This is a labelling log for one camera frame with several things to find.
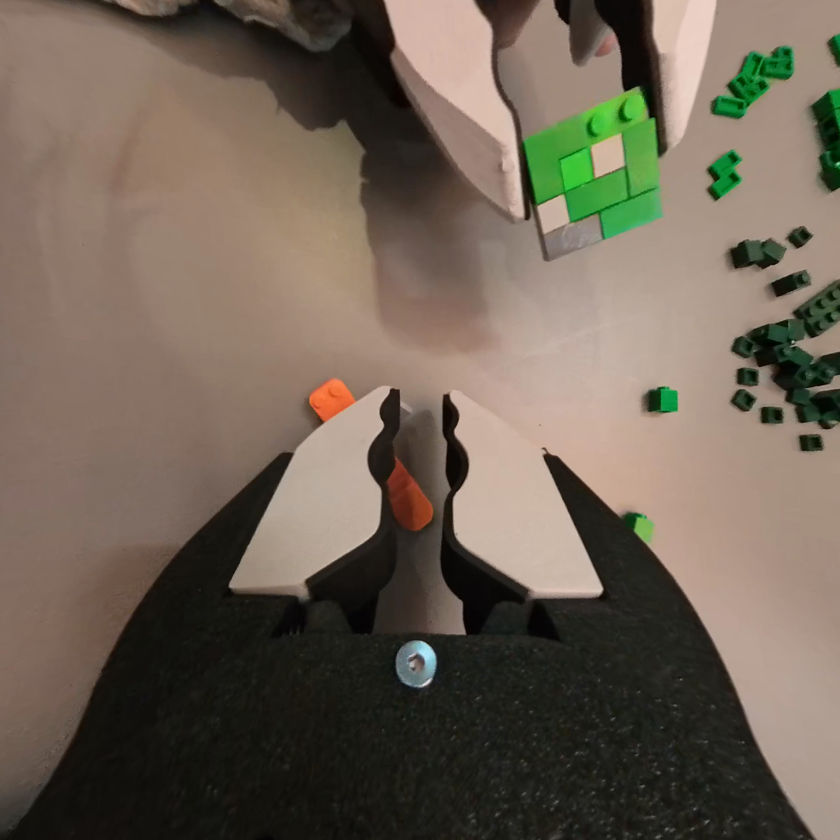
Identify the pile of green lego pieces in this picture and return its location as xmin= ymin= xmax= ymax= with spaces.
xmin=706 ymin=31 xmax=840 ymax=202

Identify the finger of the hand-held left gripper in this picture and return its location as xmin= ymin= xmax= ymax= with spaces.
xmin=384 ymin=0 xmax=531 ymax=223
xmin=613 ymin=0 xmax=718 ymax=156

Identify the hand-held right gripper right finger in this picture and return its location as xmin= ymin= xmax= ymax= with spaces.
xmin=440 ymin=390 xmax=605 ymax=601

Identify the orange brick separator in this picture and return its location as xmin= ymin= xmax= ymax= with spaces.
xmin=308 ymin=378 xmax=434 ymax=532

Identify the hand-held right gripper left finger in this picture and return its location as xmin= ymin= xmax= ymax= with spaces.
xmin=228 ymin=386 xmax=403 ymax=603

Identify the green lego assembly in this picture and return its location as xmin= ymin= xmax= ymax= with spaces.
xmin=522 ymin=85 xmax=664 ymax=263

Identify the heap of dark green lego pieces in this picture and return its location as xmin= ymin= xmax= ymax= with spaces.
xmin=728 ymin=226 xmax=840 ymax=454

